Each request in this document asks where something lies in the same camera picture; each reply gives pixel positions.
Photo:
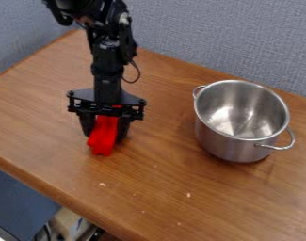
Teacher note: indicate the red plastic block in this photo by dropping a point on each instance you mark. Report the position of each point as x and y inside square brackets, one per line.
[103, 136]

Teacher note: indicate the stainless steel pot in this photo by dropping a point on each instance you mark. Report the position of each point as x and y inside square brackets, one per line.
[241, 121]

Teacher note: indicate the beige box under table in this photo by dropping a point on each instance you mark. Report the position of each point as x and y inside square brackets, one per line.
[70, 225]

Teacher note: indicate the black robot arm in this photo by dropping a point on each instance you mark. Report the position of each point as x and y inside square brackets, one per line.
[106, 20]

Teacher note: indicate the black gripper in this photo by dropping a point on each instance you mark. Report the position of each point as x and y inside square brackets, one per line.
[107, 100]

